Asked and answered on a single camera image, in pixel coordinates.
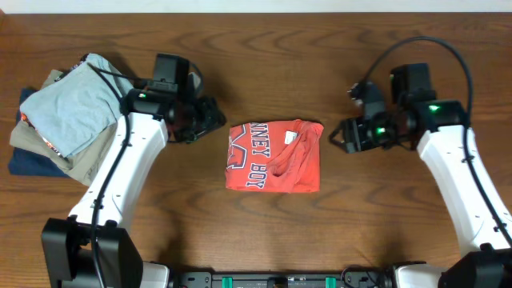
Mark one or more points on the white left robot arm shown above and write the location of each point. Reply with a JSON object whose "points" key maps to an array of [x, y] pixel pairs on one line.
{"points": [[92, 247]]}

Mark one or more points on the light blue folded garment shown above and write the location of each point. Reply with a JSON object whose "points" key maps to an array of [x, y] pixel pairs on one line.
{"points": [[71, 113]]}

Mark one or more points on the red orange t-shirt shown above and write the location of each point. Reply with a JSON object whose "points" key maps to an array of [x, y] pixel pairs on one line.
{"points": [[278, 156]]}

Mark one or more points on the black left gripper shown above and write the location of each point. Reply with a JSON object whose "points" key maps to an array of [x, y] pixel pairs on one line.
{"points": [[214, 118]]}

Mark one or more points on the beige folded garment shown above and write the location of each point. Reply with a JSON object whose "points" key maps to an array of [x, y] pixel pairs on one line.
{"points": [[82, 167]]}

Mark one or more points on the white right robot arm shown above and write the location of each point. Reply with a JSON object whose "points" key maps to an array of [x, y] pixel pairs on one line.
{"points": [[438, 131]]}

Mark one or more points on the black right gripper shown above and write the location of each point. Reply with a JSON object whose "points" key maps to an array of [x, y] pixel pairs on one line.
{"points": [[353, 134]]}

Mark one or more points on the navy blue folded garment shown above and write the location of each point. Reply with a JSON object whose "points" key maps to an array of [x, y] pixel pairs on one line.
{"points": [[27, 163]]}

